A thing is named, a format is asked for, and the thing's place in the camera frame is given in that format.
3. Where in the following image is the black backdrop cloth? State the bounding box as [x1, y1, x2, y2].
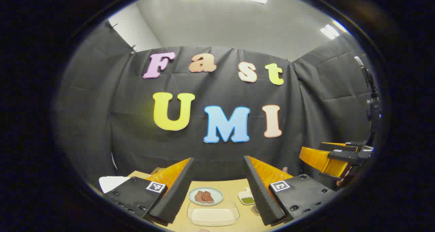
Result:
[56, 20, 381, 192]

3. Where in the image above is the white rice cooker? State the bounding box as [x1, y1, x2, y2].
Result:
[99, 176, 131, 194]

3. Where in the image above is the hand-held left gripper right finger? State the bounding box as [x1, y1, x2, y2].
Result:
[243, 156, 337, 226]

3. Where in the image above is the pale green round plate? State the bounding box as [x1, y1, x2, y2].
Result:
[188, 187, 224, 206]

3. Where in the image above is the raw red meat piece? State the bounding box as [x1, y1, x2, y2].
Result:
[195, 191, 215, 204]

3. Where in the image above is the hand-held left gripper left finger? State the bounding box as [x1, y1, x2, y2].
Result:
[104, 157, 195, 226]

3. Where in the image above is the white divided grain tray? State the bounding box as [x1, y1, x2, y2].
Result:
[238, 187, 256, 206]

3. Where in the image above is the clear glass baking dish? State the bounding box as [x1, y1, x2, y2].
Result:
[187, 200, 240, 226]

